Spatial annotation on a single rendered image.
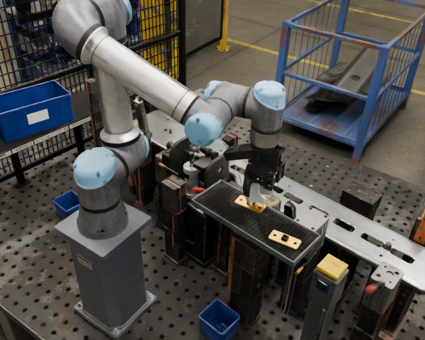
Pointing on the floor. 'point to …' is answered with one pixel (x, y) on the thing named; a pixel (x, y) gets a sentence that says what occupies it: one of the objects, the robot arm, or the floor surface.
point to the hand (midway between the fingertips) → (250, 199)
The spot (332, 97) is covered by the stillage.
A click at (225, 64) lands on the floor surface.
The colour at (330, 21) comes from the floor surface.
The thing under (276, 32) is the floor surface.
